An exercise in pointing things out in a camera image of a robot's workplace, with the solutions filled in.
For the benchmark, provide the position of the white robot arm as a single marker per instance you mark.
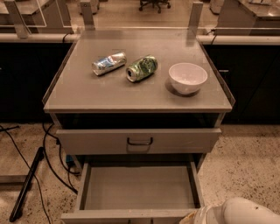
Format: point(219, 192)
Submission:
point(233, 211)

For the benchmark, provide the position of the grey drawer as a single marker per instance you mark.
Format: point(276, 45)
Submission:
point(137, 141)
point(136, 189)

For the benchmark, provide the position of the black office chair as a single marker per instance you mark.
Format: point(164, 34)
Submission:
point(154, 3)

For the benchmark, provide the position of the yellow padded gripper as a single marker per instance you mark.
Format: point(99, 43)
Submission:
point(204, 216)

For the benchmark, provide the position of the crushed green can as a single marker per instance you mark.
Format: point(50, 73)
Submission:
point(142, 68)

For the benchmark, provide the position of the black bar on floor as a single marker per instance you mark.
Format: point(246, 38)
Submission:
point(17, 209)

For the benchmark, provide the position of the grey top drawer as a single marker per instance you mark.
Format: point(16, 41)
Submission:
point(137, 141)

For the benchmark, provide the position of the white bowl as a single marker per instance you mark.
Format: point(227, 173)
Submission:
point(187, 78)

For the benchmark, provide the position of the crushed silver blue can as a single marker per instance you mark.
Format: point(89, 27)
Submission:
point(109, 63)

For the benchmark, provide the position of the grey drawer cabinet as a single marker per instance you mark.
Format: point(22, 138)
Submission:
point(80, 100)

